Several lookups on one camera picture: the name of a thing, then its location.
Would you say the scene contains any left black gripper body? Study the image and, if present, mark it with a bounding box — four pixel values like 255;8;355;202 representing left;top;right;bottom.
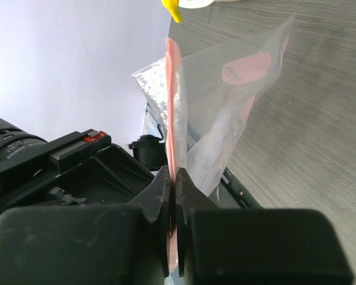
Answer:
0;129;154;214

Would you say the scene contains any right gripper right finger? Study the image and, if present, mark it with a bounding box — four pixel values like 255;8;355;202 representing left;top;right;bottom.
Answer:
175;168;354;284

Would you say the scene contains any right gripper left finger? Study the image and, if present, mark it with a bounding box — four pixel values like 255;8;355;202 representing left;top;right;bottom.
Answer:
0;167;170;284

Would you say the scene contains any clear pink zip top bag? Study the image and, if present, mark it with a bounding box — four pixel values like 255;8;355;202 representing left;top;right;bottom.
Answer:
131;14;295;273

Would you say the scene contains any small yellow banana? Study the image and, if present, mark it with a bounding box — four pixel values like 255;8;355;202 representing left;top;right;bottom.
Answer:
161;0;183;23

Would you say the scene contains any white plastic fruit basket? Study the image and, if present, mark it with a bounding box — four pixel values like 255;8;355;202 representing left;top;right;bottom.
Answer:
179;0;215;9

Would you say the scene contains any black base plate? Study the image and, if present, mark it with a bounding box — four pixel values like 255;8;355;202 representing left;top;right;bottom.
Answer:
217;167;262;209

